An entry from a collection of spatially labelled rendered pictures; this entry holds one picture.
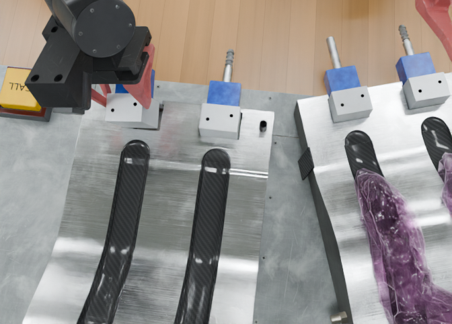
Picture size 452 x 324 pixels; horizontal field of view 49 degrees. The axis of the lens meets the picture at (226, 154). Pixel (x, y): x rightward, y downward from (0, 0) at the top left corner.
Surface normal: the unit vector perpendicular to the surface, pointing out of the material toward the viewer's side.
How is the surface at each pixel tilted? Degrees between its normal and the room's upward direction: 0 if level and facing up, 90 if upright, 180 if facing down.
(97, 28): 69
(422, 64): 0
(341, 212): 27
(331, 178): 19
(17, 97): 0
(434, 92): 0
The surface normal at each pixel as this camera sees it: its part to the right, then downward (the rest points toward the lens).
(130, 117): -0.25, -0.11
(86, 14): 0.52, 0.62
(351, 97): -0.04, -0.29
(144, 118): 0.97, 0.04
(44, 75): -0.18, -0.59
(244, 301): 0.02, -0.70
